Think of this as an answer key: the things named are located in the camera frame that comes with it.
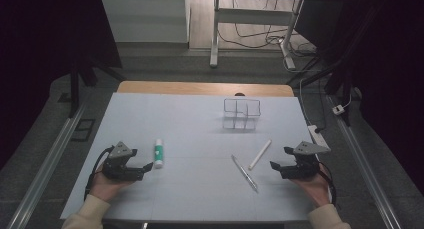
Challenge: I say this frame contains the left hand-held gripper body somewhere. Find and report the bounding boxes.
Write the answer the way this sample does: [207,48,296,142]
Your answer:
[101,141,146,182]

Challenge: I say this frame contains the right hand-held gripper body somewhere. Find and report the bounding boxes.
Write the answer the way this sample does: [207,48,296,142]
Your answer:
[280,141,332,181]

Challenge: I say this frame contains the white and green glue stick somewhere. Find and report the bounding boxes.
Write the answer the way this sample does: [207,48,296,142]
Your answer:
[153,138,165,169]

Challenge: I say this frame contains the white marker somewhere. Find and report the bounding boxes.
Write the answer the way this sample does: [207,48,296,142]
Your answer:
[248,139,273,171]

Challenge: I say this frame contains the silver pen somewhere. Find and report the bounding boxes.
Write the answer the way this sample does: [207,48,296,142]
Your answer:
[230,154,260,194]

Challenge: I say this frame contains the clear acrylic pen holder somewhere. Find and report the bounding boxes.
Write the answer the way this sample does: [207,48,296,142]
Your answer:
[222,97,262,130]

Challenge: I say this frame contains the person's left hand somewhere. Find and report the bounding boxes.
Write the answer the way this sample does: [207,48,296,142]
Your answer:
[89,164,135,203]

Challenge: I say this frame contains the person's right hand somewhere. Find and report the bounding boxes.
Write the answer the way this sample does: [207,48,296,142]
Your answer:
[290,164,333,209]

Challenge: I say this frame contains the white power strip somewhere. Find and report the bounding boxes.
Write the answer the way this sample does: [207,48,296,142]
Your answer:
[307,124,329,149]

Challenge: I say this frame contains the white table mat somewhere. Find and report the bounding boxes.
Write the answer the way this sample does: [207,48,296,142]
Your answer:
[59,92,341,223]

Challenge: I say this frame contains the black metal stand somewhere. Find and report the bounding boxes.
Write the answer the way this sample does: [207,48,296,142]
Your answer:
[286,53,355,127]
[67,53,128,119]

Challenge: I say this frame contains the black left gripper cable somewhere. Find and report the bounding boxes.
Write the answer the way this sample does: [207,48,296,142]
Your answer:
[84,145,115,201]

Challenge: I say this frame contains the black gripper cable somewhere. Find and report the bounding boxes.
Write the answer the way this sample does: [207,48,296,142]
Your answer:
[84,145,115,201]
[318,160,338,207]

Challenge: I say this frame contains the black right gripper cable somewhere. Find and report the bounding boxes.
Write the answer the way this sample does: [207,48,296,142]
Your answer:
[318,160,338,207]

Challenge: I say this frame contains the black rectangular frame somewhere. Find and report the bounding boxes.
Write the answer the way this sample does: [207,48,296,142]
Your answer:
[71,118,96,143]

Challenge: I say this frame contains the aluminium rail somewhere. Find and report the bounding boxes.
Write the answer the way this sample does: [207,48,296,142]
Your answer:
[6,103,86,229]
[327,95,403,229]

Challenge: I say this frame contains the black floor cables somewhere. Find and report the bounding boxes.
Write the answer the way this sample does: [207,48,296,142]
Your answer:
[218,0,318,58]

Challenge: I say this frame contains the white desk frame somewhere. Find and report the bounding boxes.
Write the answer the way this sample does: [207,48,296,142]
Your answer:
[209,0,305,70]

